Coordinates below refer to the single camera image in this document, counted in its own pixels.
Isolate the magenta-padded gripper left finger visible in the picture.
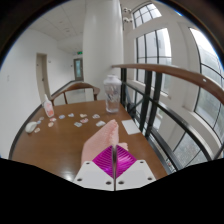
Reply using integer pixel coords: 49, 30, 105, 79
73, 145, 116, 192

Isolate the wooden chair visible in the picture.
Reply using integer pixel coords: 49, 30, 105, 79
49, 82, 101, 107

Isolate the arched upper window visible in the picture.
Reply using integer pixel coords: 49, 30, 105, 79
132, 2, 163, 28

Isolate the pink towel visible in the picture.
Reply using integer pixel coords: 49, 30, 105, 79
80, 119, 129, 166

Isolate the wooden-topped black railing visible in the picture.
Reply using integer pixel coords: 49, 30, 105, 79
111, 63, 224, 174

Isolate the white pink pump bottle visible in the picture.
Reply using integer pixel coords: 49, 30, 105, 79
43, 93, 55, 118

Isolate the clear plastic drink bottle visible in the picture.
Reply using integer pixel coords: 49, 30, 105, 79
103, 74, 122, 114

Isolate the white side door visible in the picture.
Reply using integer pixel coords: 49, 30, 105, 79
35, 53, 52, 98

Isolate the white card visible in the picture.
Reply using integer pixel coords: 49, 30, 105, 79
121, 119, 142, 136

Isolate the glass double door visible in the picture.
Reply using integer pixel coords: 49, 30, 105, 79
73, 58, 84, 82

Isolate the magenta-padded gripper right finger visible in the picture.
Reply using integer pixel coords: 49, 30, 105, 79
115, 145, 157, 192

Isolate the tall black-framed window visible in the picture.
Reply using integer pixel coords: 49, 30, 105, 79
134, 27, 173, 93

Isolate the large curved window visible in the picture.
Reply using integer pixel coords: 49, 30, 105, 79
189, 27, 224, 134

